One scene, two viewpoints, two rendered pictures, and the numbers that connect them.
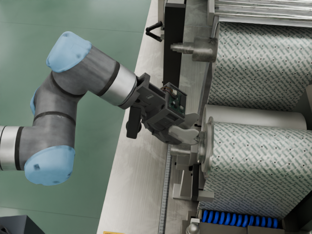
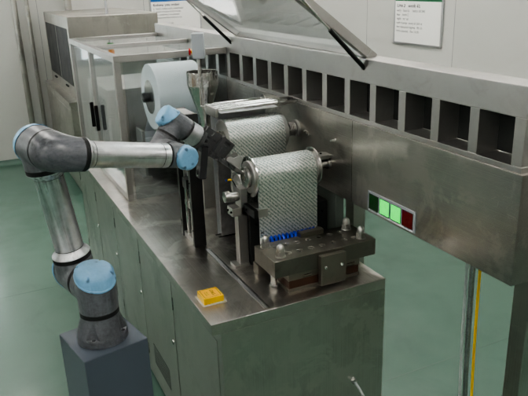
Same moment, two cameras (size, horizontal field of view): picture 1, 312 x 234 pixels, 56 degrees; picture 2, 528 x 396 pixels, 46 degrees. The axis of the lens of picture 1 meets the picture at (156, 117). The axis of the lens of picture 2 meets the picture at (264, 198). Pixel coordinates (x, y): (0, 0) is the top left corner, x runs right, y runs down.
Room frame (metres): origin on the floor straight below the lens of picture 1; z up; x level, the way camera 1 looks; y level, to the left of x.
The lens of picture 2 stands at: (-1.46, 0.96, 1.91)
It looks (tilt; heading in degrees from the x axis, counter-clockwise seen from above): 19 degrees down; 328
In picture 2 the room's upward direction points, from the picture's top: 2 degrees counter-clockwise
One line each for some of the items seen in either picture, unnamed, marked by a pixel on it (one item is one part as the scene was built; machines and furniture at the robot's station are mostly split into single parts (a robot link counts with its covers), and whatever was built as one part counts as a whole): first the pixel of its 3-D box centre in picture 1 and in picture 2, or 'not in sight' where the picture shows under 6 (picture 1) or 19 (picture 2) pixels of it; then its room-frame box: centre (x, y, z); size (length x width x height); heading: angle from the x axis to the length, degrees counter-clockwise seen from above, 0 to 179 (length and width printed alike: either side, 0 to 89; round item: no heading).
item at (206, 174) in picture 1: (208, 147); (250, 176); (0.37, -0.12, 1.25); 0.15 x 0.01 x 0.15; 173
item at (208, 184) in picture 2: not in sight; (207, 146); (1.07, -0.31, 1.18); 0.14 x 0.14 x 0.57
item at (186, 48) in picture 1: (181, 47); not in sight; (0.63, -0.07, 1.33); 0.06 x 0.03 x 0.03; 83
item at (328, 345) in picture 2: not in sight; (191, 276); (1.30, -0.28, 0.43); 2.52 x 0.64 x 0.86; 173
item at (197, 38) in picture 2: not in sight; (196, 45); (0.91, -0.22, 1.66); 0.07 x 0.07 x 0.10; 60
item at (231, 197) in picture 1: (247, 200); (288, 211); (0.29, -0.23, 1.11); 0.23 x 0.01 x 0.18; 83
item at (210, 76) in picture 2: not in sight; (202, 78); (1.07, -0.31, 1.50); 0.14 x 0.14 x 0.06
